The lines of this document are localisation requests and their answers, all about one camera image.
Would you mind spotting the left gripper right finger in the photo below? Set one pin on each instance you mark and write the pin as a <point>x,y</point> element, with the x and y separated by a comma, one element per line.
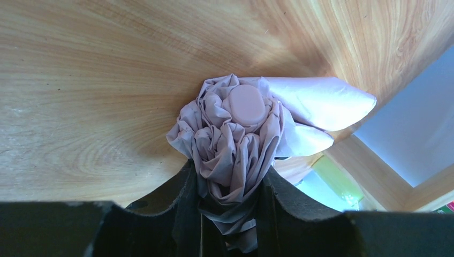
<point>290,223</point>

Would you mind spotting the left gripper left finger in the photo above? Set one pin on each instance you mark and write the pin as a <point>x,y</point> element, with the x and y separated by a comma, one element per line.
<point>165,222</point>

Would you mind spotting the pink folding umbrella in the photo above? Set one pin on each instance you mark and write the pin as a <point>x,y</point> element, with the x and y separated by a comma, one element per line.
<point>236,127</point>

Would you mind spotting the wooden shelf rack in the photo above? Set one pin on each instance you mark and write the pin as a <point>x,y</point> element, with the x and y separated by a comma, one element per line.
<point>383,185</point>

